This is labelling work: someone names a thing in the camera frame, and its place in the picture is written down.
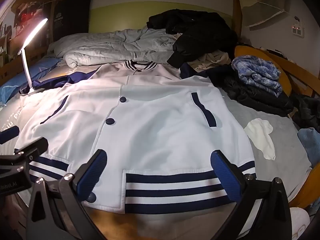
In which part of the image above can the black hanging banner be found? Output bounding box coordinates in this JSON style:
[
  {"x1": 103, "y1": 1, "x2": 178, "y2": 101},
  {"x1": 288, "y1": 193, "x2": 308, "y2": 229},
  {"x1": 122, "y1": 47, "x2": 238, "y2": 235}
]
[{"x1": 51, "y1": 0, "x2": 92, "y2": 43}]

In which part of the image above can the blue plaid shirt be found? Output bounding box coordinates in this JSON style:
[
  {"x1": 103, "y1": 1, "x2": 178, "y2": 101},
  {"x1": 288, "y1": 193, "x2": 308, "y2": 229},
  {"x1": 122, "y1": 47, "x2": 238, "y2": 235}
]
[{"x1": 231, "y1": 56, "x2": 282, "y2": 97}]

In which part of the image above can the white wall socket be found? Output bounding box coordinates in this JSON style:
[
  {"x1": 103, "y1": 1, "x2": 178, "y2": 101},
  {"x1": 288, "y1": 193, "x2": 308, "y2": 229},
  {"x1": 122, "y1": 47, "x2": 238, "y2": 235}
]
[{"x1": 290, "y1": 16, "x2": 305, "y2": 38}]

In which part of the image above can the beige garment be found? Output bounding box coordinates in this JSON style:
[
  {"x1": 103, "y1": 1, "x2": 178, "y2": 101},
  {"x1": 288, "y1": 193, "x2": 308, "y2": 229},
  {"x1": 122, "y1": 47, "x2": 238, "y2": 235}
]
[{"x1": 186, "y1": 49, "x2": 232, "y2": 72}]

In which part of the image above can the wall poster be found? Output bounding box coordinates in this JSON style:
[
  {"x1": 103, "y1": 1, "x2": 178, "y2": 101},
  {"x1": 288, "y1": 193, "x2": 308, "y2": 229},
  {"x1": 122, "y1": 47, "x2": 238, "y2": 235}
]
[{"x1": 0, "y1": 0, "x2": 54, "y2": 63}]

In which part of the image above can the blue pillow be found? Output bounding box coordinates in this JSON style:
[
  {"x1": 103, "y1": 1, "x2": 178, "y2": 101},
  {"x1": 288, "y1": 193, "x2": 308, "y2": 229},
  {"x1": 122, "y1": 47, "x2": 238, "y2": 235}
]
[{"x1": 0, "y1": 57, "x2": 63, "y2": 105}]

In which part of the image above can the white desk lamp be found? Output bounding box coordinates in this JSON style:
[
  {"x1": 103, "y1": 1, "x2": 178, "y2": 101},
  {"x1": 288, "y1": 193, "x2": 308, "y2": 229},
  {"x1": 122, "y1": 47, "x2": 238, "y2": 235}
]
[{"x1": 18, "y1": 17, "x2": 49, "y2": 96}]

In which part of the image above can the curved wooden bed rail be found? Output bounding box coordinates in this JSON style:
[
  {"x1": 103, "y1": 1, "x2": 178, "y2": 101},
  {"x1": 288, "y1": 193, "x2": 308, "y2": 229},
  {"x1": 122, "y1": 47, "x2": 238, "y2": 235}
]
[{"x1": 234, "y1": 44, "x2": 320, "y2": 100}]

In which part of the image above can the grey duvet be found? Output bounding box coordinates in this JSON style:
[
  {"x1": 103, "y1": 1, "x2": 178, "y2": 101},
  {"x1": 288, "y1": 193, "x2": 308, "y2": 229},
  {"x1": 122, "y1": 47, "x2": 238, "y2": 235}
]
[{"x1": 47, "y1": 27, "x2": 184, "y2": 68}]

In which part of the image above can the black puffer jacket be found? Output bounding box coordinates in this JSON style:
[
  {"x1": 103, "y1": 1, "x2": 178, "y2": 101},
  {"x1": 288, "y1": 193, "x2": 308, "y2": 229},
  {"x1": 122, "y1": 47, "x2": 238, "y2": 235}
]
[{"x1": 146, "y1": 9, "x2": 238, "y2": 68}]

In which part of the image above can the dark garment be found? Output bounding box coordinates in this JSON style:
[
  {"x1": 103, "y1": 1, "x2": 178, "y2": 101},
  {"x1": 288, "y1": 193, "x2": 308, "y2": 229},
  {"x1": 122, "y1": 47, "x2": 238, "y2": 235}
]
[{"x1": 292, "y1": 94, "x2": 320, "y2": 130}]

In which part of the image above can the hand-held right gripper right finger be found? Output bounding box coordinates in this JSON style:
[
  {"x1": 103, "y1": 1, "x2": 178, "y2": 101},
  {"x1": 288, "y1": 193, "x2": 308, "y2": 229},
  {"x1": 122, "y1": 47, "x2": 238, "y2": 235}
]
[{"x1": 210, "y1": 150, "x2": 293, "y2": 240}]

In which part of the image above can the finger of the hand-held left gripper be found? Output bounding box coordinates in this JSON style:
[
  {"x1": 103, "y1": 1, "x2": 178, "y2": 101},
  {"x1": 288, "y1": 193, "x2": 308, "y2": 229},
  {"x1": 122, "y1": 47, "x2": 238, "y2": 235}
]
[
  {"x1": 0, "y1": 126, "x2": 20, "y2": 145},
  {"x1": 14, "y1": 137, "x2": 49, "y2": 161}
]

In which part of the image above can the white mosquito net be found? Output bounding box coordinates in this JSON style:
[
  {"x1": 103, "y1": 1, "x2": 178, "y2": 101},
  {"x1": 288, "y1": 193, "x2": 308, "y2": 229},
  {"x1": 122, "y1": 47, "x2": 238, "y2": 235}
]
[{"x1": 237, "y1": 0, "x2": 300, "y2": 30}]

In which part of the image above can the light blue towel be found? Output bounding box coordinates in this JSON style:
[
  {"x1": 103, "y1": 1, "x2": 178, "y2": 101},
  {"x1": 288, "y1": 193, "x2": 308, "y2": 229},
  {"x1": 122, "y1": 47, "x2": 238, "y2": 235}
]
[{"x1": 297, "y1": 127, "x2": 320, "y2": 168}]

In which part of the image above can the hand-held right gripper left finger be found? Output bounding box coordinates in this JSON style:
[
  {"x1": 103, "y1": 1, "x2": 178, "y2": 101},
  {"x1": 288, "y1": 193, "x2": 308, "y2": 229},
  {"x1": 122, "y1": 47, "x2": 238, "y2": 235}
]
[{"x1": 26, "y1": 149, "x2": 108, "y2": 240}]

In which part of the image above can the white and navy baseball jacket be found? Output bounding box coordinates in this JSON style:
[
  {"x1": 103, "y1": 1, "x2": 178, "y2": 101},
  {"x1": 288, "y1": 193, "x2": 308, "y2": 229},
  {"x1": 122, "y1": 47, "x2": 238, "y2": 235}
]
[{"x1": 14, "y1": 60, "x2": 257, "y2": 215}]

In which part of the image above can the white sock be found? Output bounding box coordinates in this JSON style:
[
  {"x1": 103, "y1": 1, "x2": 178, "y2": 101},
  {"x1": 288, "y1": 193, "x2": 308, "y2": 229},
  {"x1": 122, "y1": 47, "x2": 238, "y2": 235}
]
[{"x1": 244, "y1": 119, "x2": 276, "y2": 161}]

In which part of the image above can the black clothes pile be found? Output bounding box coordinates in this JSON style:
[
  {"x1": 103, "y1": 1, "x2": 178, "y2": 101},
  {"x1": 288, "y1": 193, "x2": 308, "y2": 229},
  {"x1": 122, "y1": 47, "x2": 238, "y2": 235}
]
[{"x1": 207, "y1": 65, "x2": 294, "y2": 117}]

